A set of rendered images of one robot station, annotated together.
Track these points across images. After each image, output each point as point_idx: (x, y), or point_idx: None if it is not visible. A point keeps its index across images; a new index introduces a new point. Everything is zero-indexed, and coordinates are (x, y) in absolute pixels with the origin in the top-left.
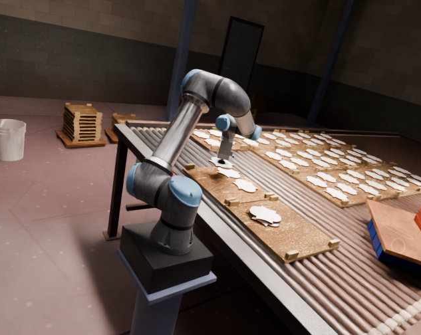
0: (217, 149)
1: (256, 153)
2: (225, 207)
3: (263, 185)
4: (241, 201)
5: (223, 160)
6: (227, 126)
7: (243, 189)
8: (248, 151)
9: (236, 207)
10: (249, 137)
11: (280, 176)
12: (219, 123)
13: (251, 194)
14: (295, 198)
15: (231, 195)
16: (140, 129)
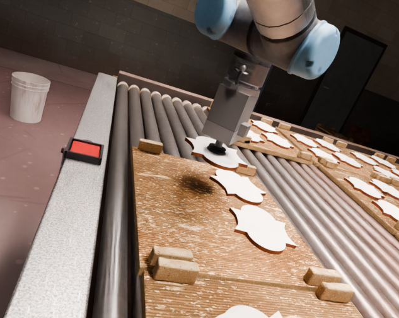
0: (248, 144)
1: (328, 174)
2: (141, 277)
3: (319, 240)
4: (217, 272)
5: (224, 147)
6: (224, 16)
7: (249, 234)
8: (313, 166)
9: (178, 290)
10: (287, 56)
11: (372, 232)
12: (203, 7)
13: (265, 256)
14: None
15: (196, 242)
16: (132, 88)
